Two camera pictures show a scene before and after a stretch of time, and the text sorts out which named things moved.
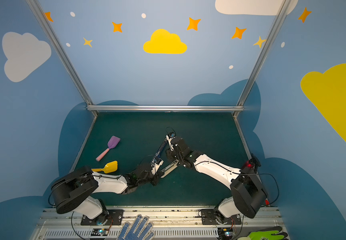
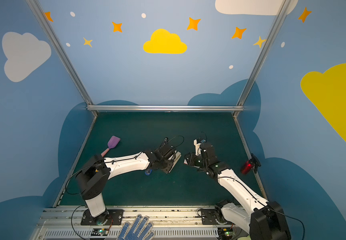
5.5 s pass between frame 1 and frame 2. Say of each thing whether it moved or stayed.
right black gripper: moved
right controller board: stayed
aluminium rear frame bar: stayed
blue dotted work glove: stayed
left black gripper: moved
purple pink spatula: stayed
